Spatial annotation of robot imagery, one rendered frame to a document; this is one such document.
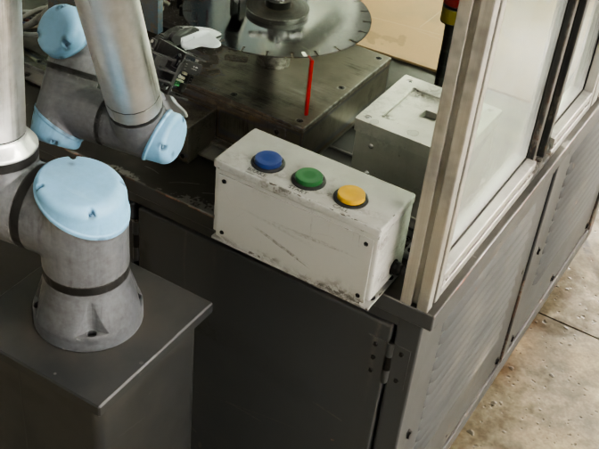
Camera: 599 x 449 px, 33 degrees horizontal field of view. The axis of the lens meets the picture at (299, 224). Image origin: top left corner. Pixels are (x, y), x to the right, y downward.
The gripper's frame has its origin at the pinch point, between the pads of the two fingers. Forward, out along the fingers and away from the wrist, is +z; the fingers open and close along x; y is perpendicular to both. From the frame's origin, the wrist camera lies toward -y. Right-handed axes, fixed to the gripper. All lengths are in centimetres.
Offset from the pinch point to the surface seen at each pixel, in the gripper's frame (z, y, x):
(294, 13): 11.3, 4.4, 15.8
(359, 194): -8.3, 41.7, -2.2
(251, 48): 0.6, 7.3, 7.9
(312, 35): 10.2, 10.3, 14.0
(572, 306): 133, 40, -21
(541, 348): 116, 43, -31
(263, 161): -12.0, 27.1, -4.8
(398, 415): 17, 53, -34
